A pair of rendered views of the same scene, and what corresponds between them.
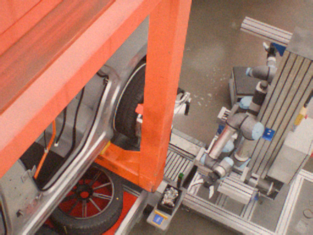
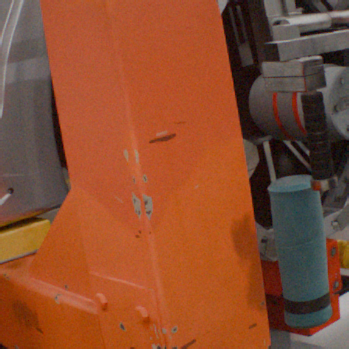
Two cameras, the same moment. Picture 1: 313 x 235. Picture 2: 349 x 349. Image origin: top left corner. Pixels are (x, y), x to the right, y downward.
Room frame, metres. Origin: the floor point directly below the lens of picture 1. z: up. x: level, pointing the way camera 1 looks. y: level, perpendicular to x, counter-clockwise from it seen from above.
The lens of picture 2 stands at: (0.97, -0.52, 1.04)
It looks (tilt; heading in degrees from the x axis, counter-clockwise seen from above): 11 degrees down; 30
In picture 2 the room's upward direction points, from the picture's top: 10 degrees counter-clockwise
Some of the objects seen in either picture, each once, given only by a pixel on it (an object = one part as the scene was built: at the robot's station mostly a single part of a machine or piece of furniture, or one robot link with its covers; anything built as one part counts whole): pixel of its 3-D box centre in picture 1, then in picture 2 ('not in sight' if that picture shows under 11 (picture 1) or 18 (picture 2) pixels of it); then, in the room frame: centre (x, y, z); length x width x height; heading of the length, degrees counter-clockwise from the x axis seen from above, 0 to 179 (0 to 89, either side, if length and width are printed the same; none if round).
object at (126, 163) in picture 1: (117, 153); (51, 258); (1.96, 0.30, 0.69); 0.52 x 0.17 x 0.35; 66
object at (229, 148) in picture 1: (225, 149); not in sight; (1.94, -0.57, 0.98); 0.13 x 0.12 x 0.14; 54
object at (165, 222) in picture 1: (167, 205); not in sight; (1.67, -0.18, 0.44); 0.43 x 0.17 x 0.03; 156
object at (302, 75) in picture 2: not in sight; (294, 73); (2.13, -0.09, 0.93); 0.09 x 0.05 x 0.05; 66
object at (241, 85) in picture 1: (247, 90); not in sight; (3.30, -0.98, 0.17); 0.43 x 0.36 x 0.34; 5
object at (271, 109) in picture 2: not in sight; (311, 103); (2.34, -0.04, 0.85); 0.21 x 0.14 x 0.14; 66
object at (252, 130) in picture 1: (245, 144); not in sight; (1.86, -0.68, 1.19); 0.15 x 0.12 x 0.55; 54
